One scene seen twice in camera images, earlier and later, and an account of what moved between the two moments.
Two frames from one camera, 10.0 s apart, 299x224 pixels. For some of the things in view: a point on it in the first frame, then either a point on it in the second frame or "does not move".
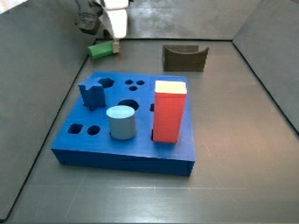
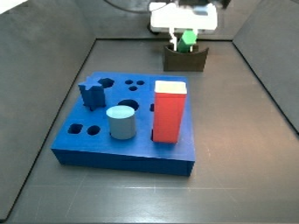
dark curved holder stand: [183, 58] does not move
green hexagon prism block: [100, 50] to [187, 40]
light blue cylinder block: [122, 121] does not move
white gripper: [88, 21] to [170, 17]
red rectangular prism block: [171, 95] does not move
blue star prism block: [92, 94] does not move
